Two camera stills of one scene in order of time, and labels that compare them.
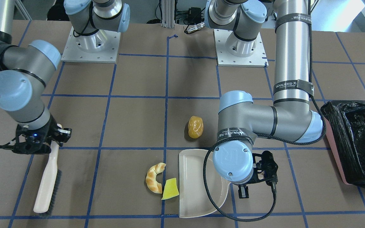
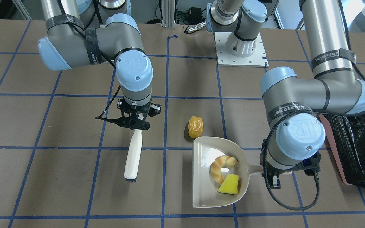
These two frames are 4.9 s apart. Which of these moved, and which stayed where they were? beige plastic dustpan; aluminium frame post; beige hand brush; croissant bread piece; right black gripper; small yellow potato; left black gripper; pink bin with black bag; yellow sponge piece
Moved: beige plastic dustpan; beige hand brush; croissant bread piece; left black gripper; yellow sponge piece; right black gripper
Stayed: aluminium frame post; pink bin with black bag; small yellow potato
